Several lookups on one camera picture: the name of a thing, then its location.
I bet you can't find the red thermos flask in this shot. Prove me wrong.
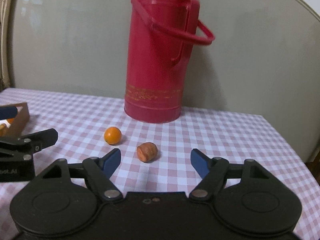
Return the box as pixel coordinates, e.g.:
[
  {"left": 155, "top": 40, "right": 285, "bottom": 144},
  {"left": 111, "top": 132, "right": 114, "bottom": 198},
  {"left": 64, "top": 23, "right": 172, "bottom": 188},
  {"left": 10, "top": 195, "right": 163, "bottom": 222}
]
[{"left": 124, "top": 0, "right": 215, "bottom": 124}]

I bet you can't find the pink checkered tablecloth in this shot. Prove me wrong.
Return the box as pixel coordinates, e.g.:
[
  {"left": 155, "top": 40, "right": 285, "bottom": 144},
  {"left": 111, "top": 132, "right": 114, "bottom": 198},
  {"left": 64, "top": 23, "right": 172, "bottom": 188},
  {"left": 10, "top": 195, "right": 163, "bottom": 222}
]
[{"left": 1, "top": 88, "right": 319, "bottom": 239}]

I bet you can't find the brown white cardboard tray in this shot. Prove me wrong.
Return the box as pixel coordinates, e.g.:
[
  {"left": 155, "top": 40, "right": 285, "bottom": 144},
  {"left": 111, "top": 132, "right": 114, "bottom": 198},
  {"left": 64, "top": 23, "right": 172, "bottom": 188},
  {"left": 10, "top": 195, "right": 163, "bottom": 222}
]
[{"left": 1, "top": 102, "right": 30, "bottom": 138}]

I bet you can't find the orange tangerine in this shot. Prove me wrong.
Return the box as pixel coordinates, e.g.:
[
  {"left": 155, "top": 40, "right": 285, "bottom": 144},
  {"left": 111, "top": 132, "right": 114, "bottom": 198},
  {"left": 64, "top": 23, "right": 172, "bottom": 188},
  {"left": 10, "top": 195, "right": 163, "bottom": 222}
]
[{"left": 7, "top": 118, "right": 14, "bottom": 124}]

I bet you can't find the beige striped curtain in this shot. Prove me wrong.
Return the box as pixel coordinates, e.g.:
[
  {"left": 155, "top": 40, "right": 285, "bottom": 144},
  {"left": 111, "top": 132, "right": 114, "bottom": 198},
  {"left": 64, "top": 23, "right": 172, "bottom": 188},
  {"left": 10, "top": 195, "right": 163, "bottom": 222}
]
[{"left": 1, "top": 0, "right": 13, "bottom": 90}]

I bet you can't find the small round kumquat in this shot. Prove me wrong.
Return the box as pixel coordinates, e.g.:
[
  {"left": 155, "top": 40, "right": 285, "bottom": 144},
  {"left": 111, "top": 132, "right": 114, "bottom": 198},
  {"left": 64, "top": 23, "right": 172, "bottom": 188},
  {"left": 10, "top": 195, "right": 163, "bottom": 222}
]
[{"left": 104, "top": 127, "right": 122, "bottom": 145}]

